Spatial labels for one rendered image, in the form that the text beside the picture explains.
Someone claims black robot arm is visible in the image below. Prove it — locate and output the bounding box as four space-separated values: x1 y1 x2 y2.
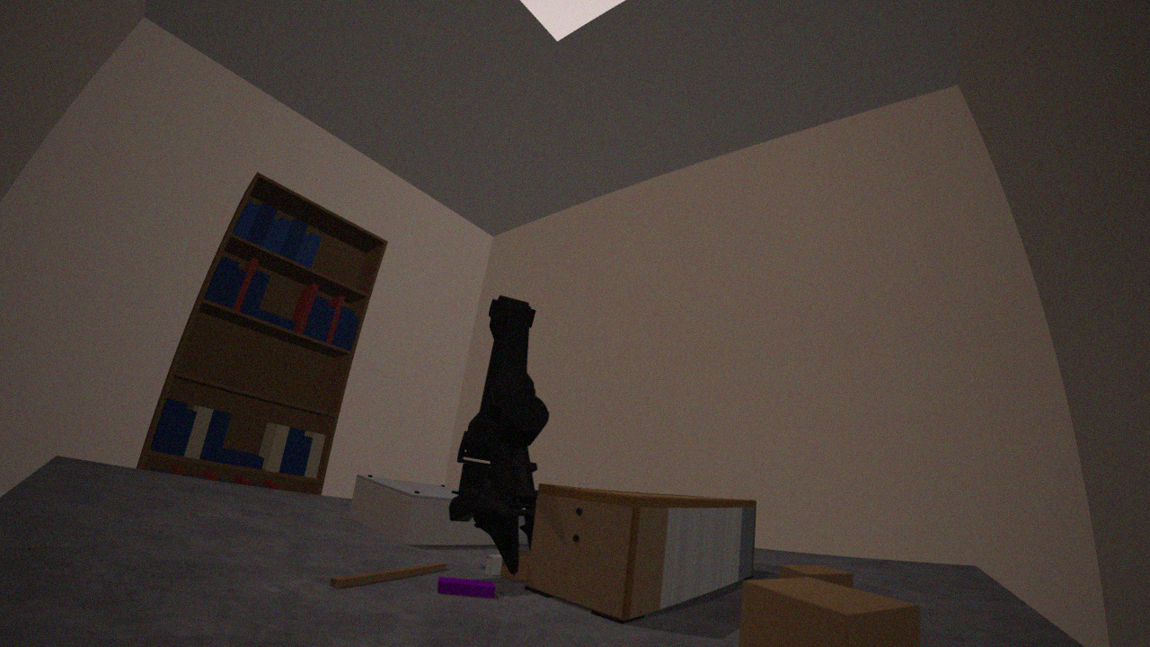
452 295 549 495

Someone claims small purple block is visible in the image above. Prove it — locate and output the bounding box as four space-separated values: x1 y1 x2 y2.
438 576 496 598

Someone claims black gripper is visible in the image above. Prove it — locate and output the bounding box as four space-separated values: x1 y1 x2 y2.
449 454 538 573

